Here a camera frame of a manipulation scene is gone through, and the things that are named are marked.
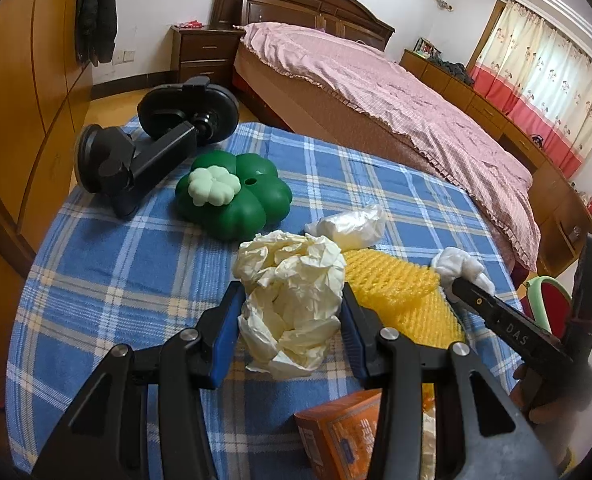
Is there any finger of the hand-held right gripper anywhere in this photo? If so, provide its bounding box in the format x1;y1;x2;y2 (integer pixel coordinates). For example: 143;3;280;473
451;277;574;366

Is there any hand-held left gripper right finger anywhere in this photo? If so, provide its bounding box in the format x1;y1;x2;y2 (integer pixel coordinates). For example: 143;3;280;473
341;282;559;480

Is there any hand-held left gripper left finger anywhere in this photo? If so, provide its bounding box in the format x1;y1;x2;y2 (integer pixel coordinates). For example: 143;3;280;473
30;280;249;480

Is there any red bin with green rim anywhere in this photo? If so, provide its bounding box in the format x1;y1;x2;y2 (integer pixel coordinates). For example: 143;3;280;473
523;275;574;341

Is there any white tissue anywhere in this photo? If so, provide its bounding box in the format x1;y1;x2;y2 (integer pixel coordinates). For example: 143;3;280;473
430;247;496;296

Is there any cream paper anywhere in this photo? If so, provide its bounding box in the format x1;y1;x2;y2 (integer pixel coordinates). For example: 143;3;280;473
232;230;347;380

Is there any orange box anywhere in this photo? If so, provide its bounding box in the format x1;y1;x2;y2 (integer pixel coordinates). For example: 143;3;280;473
293;389;384;480

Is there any person's right hand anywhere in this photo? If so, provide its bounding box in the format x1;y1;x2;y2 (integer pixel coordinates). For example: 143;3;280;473
511;362;562;426

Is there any yellow foam net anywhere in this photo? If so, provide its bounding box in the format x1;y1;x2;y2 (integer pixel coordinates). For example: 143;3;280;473
343;247;469;353

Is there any white plastic bag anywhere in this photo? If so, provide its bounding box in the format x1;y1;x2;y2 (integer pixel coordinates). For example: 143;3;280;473
303;204;389;252

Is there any blue plaid blanket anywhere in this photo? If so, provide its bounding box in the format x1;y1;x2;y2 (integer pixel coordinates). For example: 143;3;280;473
6;115;524;480

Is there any white crumpled plastic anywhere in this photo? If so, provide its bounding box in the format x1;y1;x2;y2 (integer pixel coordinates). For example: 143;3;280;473
418;410;437;480

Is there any green clover-shaped toy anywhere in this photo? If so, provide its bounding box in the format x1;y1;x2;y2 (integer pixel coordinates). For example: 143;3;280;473
175;149;294;241

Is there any light wooden cabinet run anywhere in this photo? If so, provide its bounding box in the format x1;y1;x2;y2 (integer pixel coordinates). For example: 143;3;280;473
400;49;592;278

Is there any pink bedspread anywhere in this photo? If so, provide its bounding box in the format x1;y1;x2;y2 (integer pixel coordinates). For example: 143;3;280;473
238;21;542;271

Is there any red and cream curtain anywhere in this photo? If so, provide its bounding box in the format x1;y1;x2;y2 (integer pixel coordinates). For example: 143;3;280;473
468;0;592;178

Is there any dark clothes pile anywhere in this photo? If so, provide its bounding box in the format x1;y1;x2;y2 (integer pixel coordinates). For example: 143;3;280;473
428;56;474;86

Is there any dark wooden nightstand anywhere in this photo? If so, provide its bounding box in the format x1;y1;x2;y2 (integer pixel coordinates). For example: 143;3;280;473
170;25;245;88

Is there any row of books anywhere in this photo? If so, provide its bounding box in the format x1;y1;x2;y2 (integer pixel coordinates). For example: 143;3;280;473
413;37;443;58

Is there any light wooden wardrobe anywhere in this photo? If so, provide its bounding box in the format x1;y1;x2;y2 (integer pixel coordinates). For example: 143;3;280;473
0;0;94;406

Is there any dark wooden bed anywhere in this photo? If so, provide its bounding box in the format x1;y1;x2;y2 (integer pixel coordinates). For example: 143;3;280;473
211;0;542;281

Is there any black bag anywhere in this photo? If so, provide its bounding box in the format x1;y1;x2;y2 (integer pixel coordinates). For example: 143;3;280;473
74;0;125;67

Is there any black suction mount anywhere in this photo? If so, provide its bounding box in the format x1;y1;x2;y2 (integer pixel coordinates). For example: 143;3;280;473
73;76;240;220

